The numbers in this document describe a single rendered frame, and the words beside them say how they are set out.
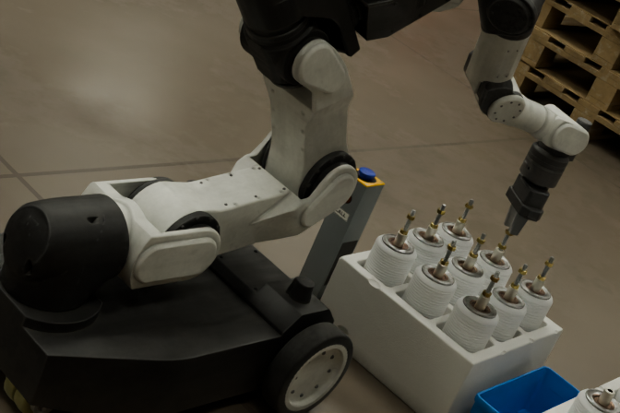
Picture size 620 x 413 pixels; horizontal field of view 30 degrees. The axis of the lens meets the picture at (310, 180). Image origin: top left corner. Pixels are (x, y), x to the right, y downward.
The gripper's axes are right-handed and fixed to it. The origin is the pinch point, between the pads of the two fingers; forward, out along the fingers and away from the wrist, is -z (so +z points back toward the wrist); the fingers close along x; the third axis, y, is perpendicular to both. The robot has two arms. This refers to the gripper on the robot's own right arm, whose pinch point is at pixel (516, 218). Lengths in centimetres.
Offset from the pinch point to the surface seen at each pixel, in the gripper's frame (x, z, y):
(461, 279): 11.1, -12.5, -11.7
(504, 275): 4.6, -12.2, 1.3
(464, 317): 26.4, -12.9, -15.9
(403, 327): 20.1, -22.3, -24.0
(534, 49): -206, -15, 95
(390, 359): 20.5, -30.3, -23.7
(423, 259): 2.1, -14.7, -17.6
